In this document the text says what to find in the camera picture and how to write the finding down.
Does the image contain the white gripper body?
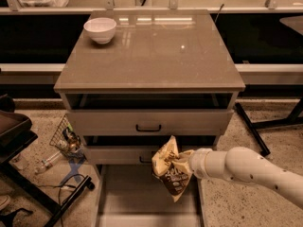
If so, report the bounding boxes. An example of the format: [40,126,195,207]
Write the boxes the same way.
[188,148,212,179]

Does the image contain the brown chip bag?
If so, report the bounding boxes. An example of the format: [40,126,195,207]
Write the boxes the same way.
[151,136,192,202]

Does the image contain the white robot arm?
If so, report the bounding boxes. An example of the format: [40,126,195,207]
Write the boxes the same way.
[172,147,303,208]

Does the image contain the top grey drawer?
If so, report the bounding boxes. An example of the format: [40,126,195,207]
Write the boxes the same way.
[66,110,233,136]

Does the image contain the middle grey drawer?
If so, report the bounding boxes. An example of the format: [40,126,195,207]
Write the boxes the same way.
[82,145,218,166]

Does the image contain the open bottom grey drawer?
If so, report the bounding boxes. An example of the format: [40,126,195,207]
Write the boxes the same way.
[96,165,205,227]

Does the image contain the grey drawer cabinet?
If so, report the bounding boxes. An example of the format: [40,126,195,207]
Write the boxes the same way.
[54,10,245,150]

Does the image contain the black table leg right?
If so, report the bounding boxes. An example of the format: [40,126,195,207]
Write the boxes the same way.
[235,103,271,157]

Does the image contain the blue tape cross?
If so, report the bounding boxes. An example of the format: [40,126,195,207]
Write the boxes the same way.
[61,157,85,184]

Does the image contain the clear plastic bottle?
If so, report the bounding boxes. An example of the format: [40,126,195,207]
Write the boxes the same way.
[34,151,62,174]

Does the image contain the white ceramic bowl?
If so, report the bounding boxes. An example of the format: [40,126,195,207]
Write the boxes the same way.
[83,18,116,44]

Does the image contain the dark tray left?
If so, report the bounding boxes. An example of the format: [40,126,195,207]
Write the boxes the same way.
[0,111,32,148]

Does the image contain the black stand base left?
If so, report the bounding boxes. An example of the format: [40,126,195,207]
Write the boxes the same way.
[1,163,95,227]

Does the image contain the wire mesh basket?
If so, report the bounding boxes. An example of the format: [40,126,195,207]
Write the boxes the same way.
[50,115,84,159]

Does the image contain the black cable on floor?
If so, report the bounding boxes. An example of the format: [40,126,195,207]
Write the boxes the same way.
[34,173,87,227]

